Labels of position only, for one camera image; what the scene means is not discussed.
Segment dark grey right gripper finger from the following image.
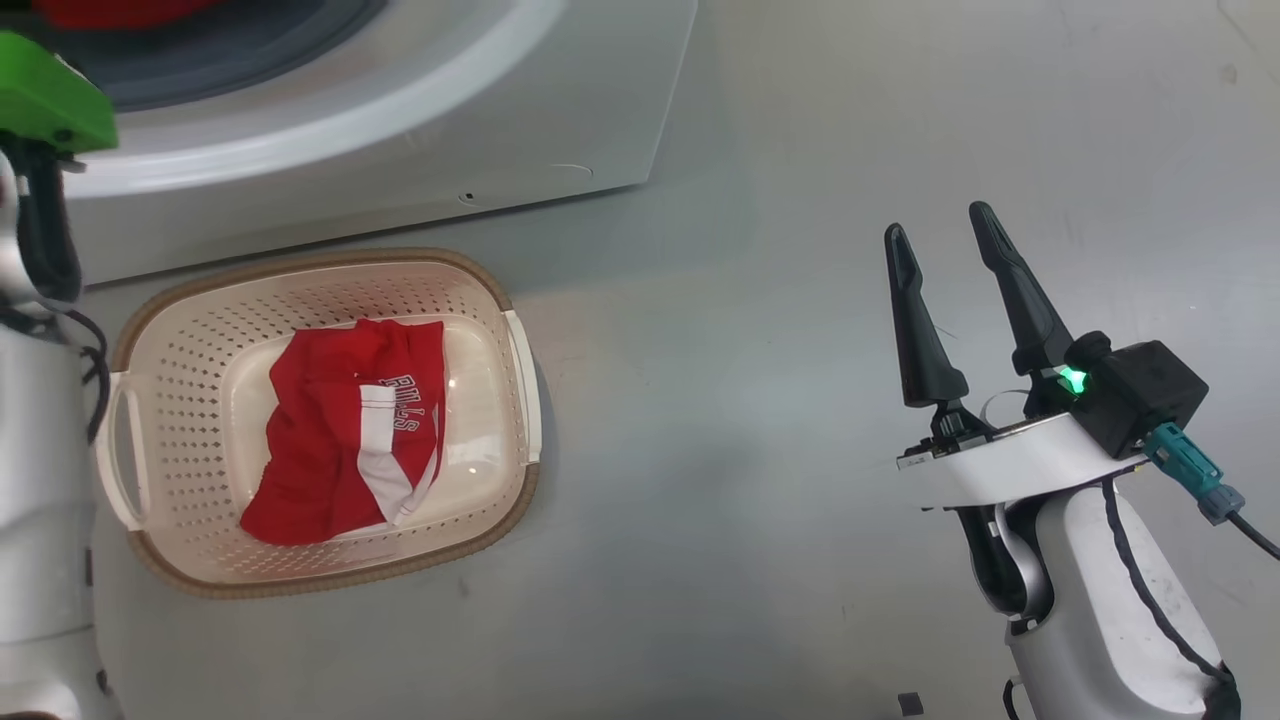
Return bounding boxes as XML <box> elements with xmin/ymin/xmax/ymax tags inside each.
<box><xmin>968</xmin><ymin>201</ymin><xmax>1076</xmax><ymax>379</ymax></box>
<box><xmin>884</xmin><ymin>223</ymin><xmax>969</xmax><ymax>409</ymax></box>

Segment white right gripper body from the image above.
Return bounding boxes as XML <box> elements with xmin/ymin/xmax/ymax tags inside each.
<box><xmin>897</xmin><ymin>368</ymin><xmax>1151</xmax><ymax>511</ymax></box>

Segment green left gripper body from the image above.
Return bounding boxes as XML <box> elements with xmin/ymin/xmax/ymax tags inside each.
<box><xmin>0</xmin><ymin>30</ymin><xmax>119</xmax><ymax>153</ymax></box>

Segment red shorts with white stripe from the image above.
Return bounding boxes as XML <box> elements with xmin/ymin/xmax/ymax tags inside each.
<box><xmin>240</xmin><ymin>318</ymin><xmax>447</xmax><ymax>547</ymax></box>

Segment white front-load washing machine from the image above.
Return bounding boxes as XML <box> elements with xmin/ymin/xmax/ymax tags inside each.
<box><xmin>0</xmin><ymin>0</ymin><xmax>699</xmax><ymax>286</ymax></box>

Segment cream perforated laundry basket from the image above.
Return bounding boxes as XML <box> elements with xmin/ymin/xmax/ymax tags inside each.
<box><xmin>95</xmin><ymin>248</ymin><xmax>543</xmax><ymax>599</ymax></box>

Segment teal right camera cable plug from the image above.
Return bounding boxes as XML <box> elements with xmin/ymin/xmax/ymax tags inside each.
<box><xmin>1143</xmin><ymin>422</ymin><xmax>1247</xmax><ymax>526</ymax></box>

